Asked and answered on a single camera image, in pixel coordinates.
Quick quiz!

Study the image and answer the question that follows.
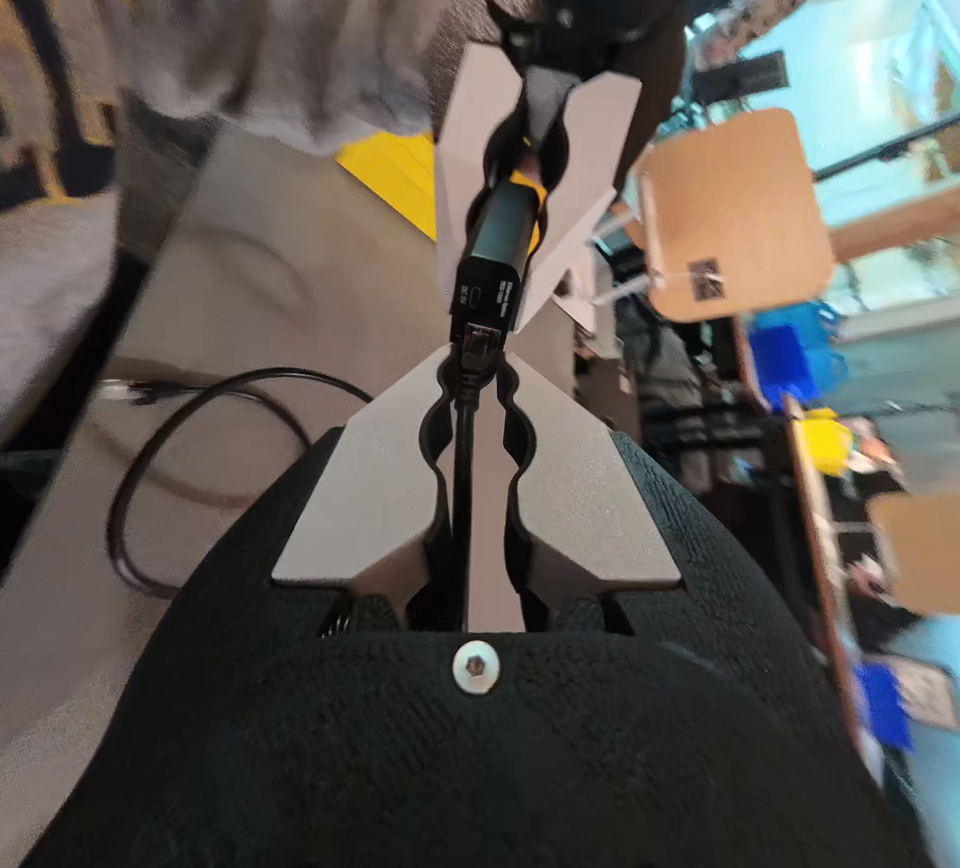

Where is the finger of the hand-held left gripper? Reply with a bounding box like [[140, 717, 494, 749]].
[[514, 75, 645, 334], [432, 42, 528, 307]]

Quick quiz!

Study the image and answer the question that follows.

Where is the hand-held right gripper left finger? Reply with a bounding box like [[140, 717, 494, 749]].
[[270, 343, 459, 605]]

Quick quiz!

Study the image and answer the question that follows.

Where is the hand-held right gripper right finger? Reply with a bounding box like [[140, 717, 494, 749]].
[[492, 351, 685, 605]]

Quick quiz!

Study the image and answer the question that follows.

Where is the yellow plastic bin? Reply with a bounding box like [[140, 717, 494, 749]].
[[789, 408, 858, 477], [333, 129, 441, 244]]

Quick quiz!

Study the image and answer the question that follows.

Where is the black ethernet splitter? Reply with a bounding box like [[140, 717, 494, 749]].
[[447, 178, 541, 346]]

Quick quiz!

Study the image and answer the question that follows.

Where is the black ethernet cable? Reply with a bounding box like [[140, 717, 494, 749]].
[[96, 323, 504, 634]]

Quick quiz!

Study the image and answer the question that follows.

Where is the person's left forearm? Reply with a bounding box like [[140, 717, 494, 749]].
[[123, 0, 547, 155]]

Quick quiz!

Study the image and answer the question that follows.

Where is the person's left hand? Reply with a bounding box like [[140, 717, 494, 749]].
[[616, 4, 697, 194]]

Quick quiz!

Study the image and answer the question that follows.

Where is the stack of blue bins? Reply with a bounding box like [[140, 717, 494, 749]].
[[748, 323, 820, 410]]

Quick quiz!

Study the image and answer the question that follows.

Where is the brown-top desk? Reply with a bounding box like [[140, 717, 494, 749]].
[[782, 394, 890, 790]]

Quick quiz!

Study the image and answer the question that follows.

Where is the blue carry case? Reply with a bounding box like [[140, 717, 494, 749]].
[[780, 300, 850, 400]]

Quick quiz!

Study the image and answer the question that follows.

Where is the studio light on stand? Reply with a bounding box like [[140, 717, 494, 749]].
[[812, 112, 960, 184]]

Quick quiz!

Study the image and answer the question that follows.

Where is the blue plastic bin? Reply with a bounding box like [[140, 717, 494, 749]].
[[853, 660, 918, 755]]

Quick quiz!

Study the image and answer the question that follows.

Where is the person's torso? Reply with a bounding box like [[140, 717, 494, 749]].
[[0, 0, 155, 430]]

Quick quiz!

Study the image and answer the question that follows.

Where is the framed tag marker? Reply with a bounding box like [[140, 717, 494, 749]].
[[894, 657, 960, 733]]

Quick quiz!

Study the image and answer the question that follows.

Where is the wooden post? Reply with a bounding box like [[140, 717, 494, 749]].
[[827, 178, 960, 268]]

